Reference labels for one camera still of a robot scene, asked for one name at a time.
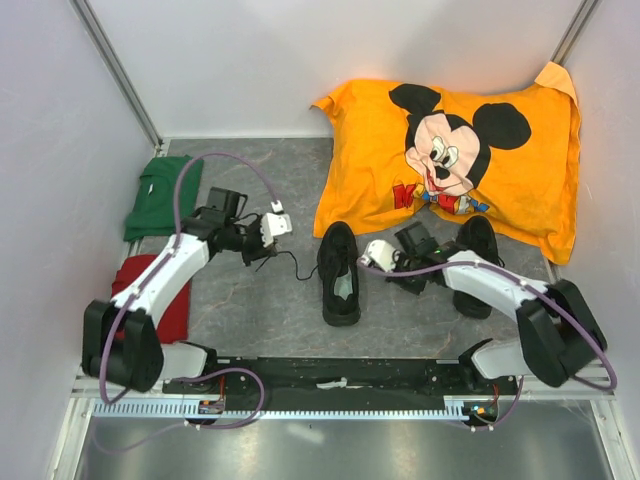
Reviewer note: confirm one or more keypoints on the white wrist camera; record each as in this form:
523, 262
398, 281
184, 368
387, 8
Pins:
381, 255
275, 224

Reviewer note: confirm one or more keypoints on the right aluminium frame post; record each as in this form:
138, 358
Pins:
574, 30

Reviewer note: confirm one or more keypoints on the orange Mickey Mouse pillow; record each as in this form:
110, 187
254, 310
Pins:
513, 158

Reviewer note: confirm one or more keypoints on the left aluminium frame post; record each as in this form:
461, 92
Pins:
107, 51

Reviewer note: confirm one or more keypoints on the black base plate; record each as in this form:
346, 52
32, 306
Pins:
406, 375

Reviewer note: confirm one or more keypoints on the aluminium frame post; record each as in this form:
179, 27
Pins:
574, 30
107, 51

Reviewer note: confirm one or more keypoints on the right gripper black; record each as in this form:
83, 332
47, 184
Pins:
414, 288

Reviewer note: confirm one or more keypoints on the green folded shirt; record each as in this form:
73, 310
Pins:
152, 213

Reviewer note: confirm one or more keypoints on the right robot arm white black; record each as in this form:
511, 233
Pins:
558, 336

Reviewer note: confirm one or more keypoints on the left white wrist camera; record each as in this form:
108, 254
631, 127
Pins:
275, 224

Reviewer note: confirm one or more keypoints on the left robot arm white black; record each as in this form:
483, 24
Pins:
121, 344

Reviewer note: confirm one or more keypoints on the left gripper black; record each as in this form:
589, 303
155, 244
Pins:
259, 251

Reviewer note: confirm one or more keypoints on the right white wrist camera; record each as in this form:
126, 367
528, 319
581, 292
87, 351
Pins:
381, 255

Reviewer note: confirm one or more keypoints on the red folded shirt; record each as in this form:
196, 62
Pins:
173, 326

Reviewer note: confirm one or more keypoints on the grey slotted cable duct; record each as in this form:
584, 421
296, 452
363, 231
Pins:
181, 409

